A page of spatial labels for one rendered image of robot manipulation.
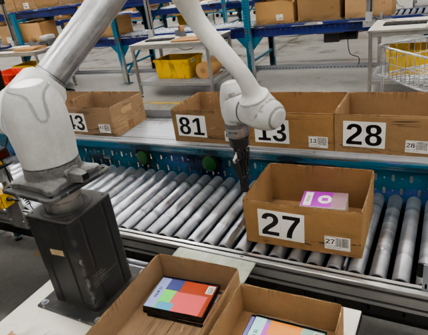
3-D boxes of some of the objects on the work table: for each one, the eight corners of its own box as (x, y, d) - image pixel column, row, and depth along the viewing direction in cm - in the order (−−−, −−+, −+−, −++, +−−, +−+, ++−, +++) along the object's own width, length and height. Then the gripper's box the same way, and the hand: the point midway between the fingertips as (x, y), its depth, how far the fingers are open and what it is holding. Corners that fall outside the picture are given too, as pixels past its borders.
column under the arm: (100, 328, 122) (67, 234, 108) (38, 307, 135) (1, 219, 121) (151, 272, 143) (129, 186, 129) (93, 257, 155) (68, 177, 141)
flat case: (206, 330, 116) (205, 326, 115) (147, 316, 124) (145, 312, 123) (224, 296, 127) (223, 292, 126) (169, 285, 135) (168, 282, 134)
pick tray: (86, 373, 109) (75, 345, 105) (163, 276, 140) (157, 252, 135) (181, 409, 97) (173, 378, 92) (243, 294, 127) (239, 268, 123)
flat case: (203, 322, 115) (202, 318, 114) (143, 310, 122) (141, 305, 122) (220, 288, 126) (220, 284, 125) (165, 278, 134) (164, 274, 133)
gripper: (236, 129, 166) (242, 182, 176) (221, 141, 156) (229, 198, 166) (254, 129, 163) (260, 184, 173) (240, 143, 153) (247, 200, 163)
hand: (244, 183), depth 168 cm, fingers closed
